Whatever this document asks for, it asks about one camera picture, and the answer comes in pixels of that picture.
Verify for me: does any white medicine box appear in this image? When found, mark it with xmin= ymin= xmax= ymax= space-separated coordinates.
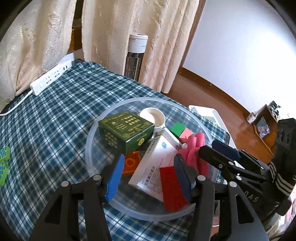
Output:
xmin=128 ymin=135 xmax=183 ymax=201

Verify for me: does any white power strip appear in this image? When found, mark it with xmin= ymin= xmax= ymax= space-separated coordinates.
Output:
xmin=30 ymin=60 xmax=72 ymax=96

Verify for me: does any white cup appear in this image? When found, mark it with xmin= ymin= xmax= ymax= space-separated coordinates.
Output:
xmin=139 ymin=107 xmax=166 ymax=137

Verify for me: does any pink bent foam roller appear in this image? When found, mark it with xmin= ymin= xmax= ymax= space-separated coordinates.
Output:
xmin=178 ymin=145 xmax=210 ymax=176

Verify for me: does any red toy brick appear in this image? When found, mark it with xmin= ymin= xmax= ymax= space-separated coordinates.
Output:
xmin=159 ymin=165 xmax=190 ymax=212

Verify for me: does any dark green printed box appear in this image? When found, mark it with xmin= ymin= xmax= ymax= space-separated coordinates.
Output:
xmin=98 ymin=110 xmax=155 ymax=156

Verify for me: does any orange toy block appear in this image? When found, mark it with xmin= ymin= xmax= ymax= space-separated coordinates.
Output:
xmin=121 ymin=151 xmax=141 ymax=177

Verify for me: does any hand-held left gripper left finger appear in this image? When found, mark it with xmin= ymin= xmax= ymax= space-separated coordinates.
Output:
xmin=29 ymin=154 xmax=125 ymax=241

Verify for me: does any cream patterned curtain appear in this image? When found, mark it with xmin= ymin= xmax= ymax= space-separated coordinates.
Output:
xmin=82 ymin=0 xmax=206 ymax=94
xmin=0 ymin=0 xmax=78 ymax=112

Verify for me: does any white tower heater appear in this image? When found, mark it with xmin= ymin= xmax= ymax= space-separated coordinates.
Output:
xmin=124 ymin=34 xmax=148 ymax=81

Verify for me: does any small wooden shelf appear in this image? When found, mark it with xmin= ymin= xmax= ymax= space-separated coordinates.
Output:
xmin=253 ymin=101 xmax=281 ymax=160

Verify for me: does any white mug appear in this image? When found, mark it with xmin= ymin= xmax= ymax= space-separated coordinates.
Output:
xmin=246 ymin=111 xmax=258 ymax=124

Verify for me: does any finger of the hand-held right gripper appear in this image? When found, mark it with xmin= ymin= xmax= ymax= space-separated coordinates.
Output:
xmin=212 ymin=140 xmax=270 ymax=176
xmin=199 ymin=146 xmax=267 ymax=184

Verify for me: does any green and pink block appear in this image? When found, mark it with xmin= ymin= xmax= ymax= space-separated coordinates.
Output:
xmin=170 ymin=122 xmax=195 ymax=144

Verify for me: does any white plastic basket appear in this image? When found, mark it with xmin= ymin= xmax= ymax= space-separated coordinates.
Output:
xmin=188 ymin=105 xmax=236 ymax=149

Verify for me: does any clear plastic bowl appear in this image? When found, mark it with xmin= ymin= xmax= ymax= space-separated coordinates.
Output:
xmin=85 ymin=97 xmax=214 ymax=221

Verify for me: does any green brick with blue studs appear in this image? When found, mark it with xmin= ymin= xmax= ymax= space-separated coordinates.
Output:
xmin=0 ymin=160 xmax=10 ymax=187
xmin=0 ymin=146 xmax=11 ymax=160

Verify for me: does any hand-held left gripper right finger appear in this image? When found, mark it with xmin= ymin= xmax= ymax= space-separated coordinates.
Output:
xmin=173 ymin=153 xmax=266 ymax=241

